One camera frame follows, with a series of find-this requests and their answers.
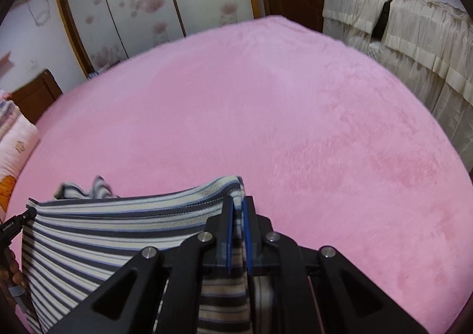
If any floral sliding door wardrobe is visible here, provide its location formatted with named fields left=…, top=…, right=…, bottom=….
left=51, top=0, right=265, bottom=79

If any pink printed pillow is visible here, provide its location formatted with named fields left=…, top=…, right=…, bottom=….
left=0, top=112, right=41, bottom=212

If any cream ruffled furniture cover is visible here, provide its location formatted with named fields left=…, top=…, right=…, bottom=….
left=322, top=0, right=473, bottom=173

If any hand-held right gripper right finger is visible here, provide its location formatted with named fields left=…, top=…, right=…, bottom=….
left=242, top=195, right=430, bottom=334

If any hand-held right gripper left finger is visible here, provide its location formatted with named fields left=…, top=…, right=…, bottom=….
left=48, top=195, right=235, bottom=334

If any brown wooden headboard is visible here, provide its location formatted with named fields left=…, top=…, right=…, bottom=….
left=7, top=69, right=64, bottom=124

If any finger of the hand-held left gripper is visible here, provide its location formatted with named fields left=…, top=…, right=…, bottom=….
left=12, top=207, right=38, bottom=233

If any striped knit shirt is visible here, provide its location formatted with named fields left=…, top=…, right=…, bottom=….
left=20, top=175, right=275, bottom=334

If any looped wall wire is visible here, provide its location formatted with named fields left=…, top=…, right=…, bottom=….
left=31, top=0, right=51, bottom=27

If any striped pillow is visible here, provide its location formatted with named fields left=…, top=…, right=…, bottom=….
left=0, top=89, right=20, bottom=136

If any person's left hand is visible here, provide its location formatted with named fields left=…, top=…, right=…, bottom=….
left=0, top=249, right=28, bottom=297

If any pink fleece blanket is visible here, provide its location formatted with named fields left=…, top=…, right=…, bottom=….
left=0, top=14, right=473, bottom=334

